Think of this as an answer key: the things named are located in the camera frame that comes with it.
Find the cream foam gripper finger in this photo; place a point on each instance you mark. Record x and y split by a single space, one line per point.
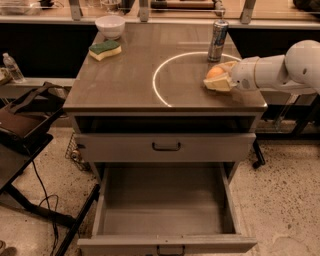
227 66
221 83

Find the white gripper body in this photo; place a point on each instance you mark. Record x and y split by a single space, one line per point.
244 74

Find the orange fruit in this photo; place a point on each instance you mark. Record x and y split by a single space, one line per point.
214 71

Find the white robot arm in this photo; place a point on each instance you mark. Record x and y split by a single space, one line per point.
297 71

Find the yellow green sponge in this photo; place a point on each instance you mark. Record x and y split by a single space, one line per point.
105 49

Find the silver blue drink can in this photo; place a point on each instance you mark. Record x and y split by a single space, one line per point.
219 34

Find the grey drawer cabinet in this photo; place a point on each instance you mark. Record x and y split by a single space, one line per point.
155 86

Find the white bowl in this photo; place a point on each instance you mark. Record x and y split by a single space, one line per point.
111 27

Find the open bottom drawer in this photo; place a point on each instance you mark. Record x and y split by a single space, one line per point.
165 211

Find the clear plastic water bottle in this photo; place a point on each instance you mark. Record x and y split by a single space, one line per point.
13 68

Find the black side table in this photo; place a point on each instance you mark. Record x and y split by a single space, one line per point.
52 180

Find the middle drawer with handle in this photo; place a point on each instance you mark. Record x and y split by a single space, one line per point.
179 148

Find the wire basket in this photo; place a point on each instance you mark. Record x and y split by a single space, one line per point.
73 154

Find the dark bag with straps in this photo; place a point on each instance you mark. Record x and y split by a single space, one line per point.
30 116

